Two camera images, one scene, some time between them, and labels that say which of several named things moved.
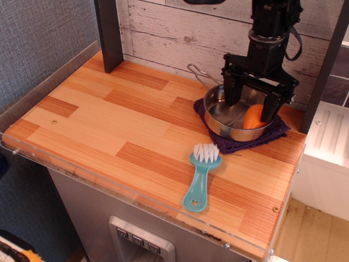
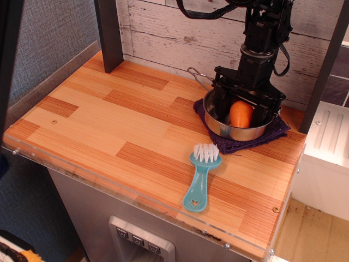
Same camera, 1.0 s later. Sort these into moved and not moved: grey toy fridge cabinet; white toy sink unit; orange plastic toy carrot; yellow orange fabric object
Moved: orange plastic toy carrot
Not moved: grey toy fridge cabinet; white toy sink unit; yellow orange fabric object
